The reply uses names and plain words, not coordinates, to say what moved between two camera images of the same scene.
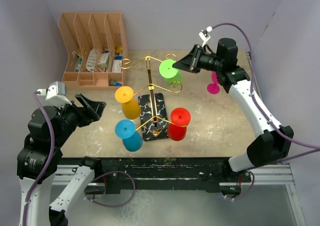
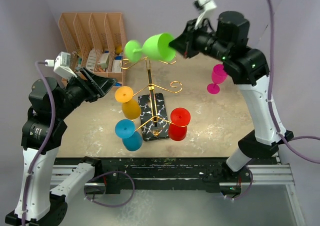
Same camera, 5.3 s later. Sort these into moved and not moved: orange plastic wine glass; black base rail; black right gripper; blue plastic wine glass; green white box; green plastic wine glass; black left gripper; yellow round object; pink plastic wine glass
Moved: black left gripper; green plastic wine glass; black right gripper
Not moved: pink plastic wine glass; yellow round object; blue plastic wine glass; green white box; orange plastic wine glass; black base rail
